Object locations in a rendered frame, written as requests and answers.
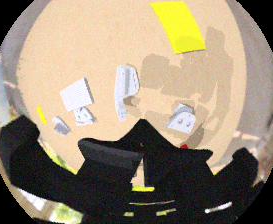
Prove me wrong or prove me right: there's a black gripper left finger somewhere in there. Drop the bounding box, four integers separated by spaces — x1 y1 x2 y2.
77 119 145 183

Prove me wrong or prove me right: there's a yellow flat plate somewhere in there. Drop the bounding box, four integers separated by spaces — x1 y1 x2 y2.
151 0 205 55

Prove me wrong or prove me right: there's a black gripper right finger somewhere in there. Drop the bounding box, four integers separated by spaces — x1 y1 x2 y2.
141 120 213 188

